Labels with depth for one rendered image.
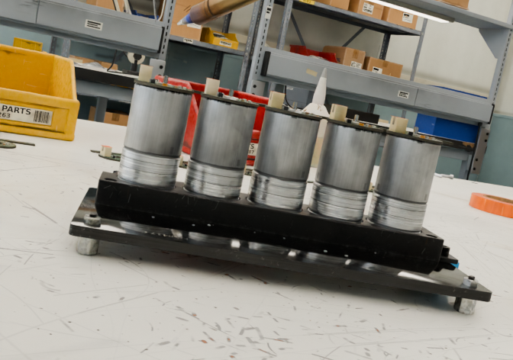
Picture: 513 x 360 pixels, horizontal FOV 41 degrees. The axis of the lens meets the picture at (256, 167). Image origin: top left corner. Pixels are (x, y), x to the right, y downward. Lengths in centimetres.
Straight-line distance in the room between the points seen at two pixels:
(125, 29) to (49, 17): 27
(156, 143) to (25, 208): 6
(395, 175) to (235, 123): 7
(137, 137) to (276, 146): 6
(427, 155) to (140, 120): 12
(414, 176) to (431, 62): 581
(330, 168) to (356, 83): 276
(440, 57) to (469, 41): 34
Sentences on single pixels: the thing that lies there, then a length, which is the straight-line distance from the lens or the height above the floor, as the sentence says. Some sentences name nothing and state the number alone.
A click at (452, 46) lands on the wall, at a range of 624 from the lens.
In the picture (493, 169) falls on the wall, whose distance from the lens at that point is 655.
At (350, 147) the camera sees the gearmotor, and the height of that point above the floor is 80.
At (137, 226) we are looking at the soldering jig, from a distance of 25.
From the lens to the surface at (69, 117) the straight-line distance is 53.
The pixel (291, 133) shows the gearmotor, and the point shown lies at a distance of 28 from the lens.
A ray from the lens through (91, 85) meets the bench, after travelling 265.
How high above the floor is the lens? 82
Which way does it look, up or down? 7 degrees down
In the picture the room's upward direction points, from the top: 12 degrees clockwise
